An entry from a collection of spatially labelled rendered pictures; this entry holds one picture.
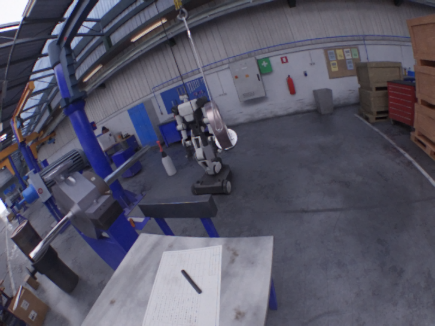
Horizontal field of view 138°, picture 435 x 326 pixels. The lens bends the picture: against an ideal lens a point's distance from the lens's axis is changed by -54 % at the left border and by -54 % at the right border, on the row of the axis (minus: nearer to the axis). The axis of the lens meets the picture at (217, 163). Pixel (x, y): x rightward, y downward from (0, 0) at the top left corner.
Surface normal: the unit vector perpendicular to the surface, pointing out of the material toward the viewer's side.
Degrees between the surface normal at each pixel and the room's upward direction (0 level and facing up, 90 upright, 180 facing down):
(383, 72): 90
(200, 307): 0
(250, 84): 90
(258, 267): 0
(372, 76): 90
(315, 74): 90
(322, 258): 0
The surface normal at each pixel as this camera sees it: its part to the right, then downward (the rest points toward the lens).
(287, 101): -0.27, 0.49
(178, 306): -0.30, -0.86
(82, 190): 0.43, -0.72
